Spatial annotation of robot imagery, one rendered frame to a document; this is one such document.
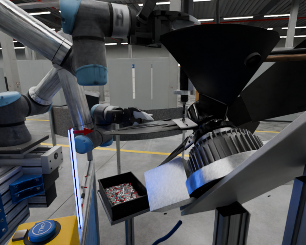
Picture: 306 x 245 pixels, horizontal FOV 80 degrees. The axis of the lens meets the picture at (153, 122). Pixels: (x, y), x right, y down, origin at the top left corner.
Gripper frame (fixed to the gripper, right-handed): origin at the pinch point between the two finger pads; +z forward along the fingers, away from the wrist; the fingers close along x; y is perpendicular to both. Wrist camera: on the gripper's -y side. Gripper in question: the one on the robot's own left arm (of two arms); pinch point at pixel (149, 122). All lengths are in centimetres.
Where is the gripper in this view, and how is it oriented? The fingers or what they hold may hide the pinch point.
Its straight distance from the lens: 65.4
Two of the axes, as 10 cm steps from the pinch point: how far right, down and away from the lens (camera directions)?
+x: -0.7, 9.9, 1.5
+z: 7.8, 1.5, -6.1
